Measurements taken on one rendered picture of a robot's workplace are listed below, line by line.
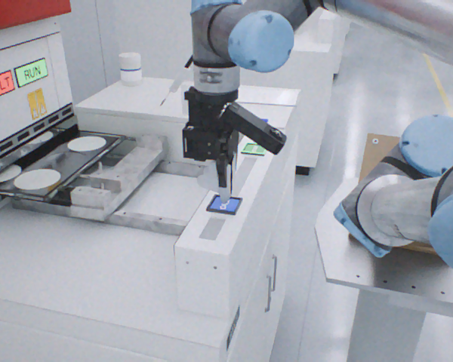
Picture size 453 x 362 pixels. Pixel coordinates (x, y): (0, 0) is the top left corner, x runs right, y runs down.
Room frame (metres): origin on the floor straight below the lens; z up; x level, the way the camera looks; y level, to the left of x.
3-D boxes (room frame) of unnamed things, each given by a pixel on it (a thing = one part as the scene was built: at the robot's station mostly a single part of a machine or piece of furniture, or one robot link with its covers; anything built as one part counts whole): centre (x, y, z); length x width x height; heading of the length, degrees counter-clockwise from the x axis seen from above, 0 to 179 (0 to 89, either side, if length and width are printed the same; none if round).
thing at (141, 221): (0.87, 0.27, 0.84); 0.50 x 0.02 x 0.03; 74
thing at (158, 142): (1.17, 0.21, 0.89); 0.08 x 0.03 x 0.03; 74
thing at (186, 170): (1.13, 0.19, 0.84); 0.50 x 0.02 x 0.03; 74
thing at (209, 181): (0.70, 0.02, 1.01); 0.06 x 0.03 x 0.09; 74
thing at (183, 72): (1.21, 0.12, 1.03); 0.06 x 0.04 x 0.13; 74
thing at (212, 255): (0.84, -0.04, 0.89); 0.55 x 0.09 x 0.14; 164
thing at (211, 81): (0.71, 0.01, 1.20); 0.08 x 0.08 x 0.05
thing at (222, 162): (0.69, 0.00, 1.06); 0.05 x 0.02 x 0.09; 164
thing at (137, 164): (1.01, 0.25, 0.87); 0.36 x 0.08 x 0.03; 164
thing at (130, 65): (1.50, 0.31, 1.01); 0.07 x 0.07 x 0.10
